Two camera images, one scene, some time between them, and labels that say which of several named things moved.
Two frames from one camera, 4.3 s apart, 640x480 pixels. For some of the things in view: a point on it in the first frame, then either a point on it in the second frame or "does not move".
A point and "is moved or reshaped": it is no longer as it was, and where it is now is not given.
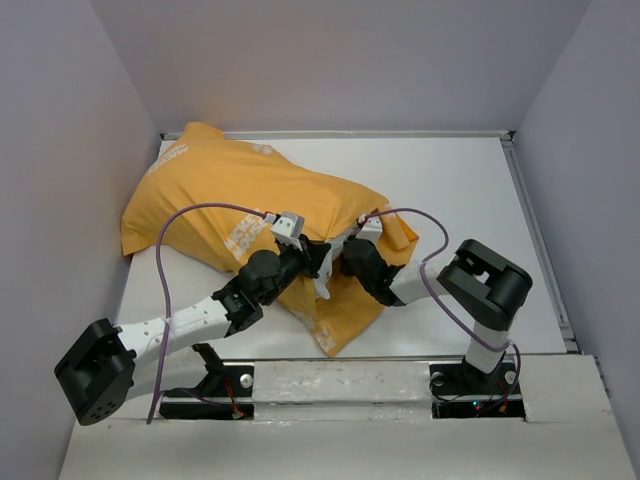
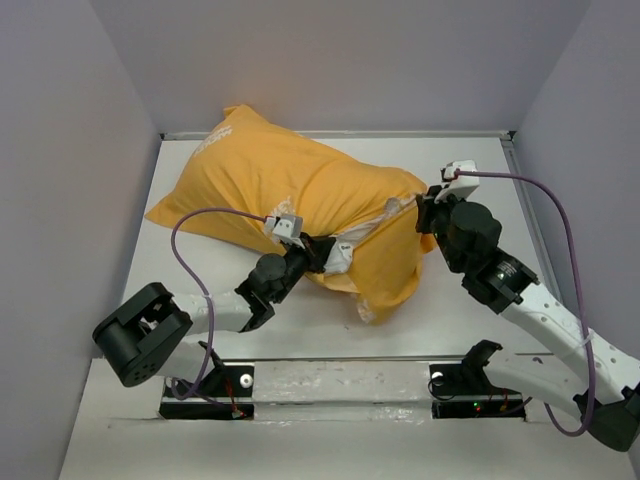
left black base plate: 226,393 does not move
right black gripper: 345,266 -> 430,206
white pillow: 321,282 is moved or reshaped
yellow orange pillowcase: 207,197 is moved or reshaped
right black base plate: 458,391 does not move
